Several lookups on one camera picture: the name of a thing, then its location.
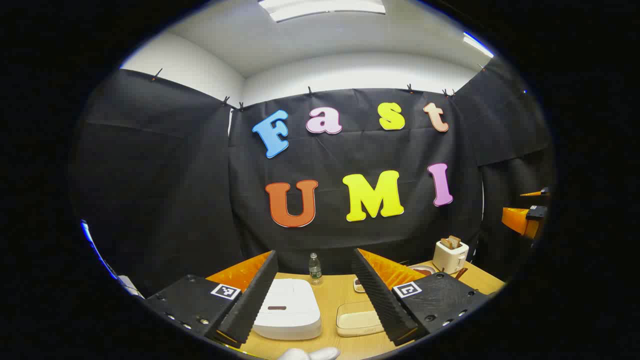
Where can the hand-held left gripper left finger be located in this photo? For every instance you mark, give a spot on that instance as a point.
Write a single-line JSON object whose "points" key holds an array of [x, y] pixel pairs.
{"points": [[250, 305]]}

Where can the brown meat piece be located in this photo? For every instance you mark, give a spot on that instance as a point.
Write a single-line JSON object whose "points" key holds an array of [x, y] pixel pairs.
{"points": [[424, 272]]}

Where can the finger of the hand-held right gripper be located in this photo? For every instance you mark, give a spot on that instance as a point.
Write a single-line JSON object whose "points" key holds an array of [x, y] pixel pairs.
{"points": [[535, 192], [515, 220]]}

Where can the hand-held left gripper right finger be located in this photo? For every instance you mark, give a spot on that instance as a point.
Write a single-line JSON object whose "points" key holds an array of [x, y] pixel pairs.
{"points": [[382, 305]]}

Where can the white toaster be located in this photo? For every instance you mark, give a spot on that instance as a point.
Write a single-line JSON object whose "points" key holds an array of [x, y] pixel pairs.
{"points": [[447, 257]]}

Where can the white rice cooker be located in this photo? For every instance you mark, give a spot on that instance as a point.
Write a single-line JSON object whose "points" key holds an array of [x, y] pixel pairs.
{"points": [[295, 320]]}

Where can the clear rice container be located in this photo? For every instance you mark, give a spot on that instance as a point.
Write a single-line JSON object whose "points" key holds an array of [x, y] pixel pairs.
{"points": [[357, 332]]}

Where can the toast slice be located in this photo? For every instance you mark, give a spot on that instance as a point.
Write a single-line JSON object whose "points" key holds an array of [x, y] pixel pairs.
{"points": [[456, 241], [445, 243]]}

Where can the clear plastic water bottle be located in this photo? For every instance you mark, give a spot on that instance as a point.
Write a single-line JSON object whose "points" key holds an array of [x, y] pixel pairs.
{"points": [[315, 272]]}

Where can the ceiling light panel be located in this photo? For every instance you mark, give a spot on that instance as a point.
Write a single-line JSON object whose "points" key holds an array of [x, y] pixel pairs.
{"points": [[320, 9], [477, 45]]}

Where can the white round plate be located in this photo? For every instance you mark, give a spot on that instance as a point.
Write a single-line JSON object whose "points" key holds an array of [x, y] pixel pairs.
{"points": [[422, 267]]}

